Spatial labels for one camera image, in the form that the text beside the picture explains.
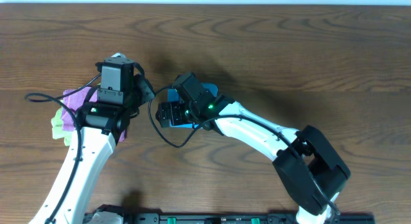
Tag blue microfiber cloth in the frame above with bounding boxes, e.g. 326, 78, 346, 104
167, 83, 218, 129

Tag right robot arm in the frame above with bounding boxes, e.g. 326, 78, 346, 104
155, 95, 351, 223

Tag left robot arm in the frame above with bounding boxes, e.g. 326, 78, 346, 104
31, 73, 155, 223

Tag top purple folded cloth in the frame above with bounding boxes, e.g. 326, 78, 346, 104
60, 87, 91, 132

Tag green folded cloth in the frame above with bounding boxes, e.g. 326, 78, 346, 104
51, 108, 73, 146

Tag right black cable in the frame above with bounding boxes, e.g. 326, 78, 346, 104
147, 85, 341, 218

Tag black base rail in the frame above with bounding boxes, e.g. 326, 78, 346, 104
83, 204, 376, 224

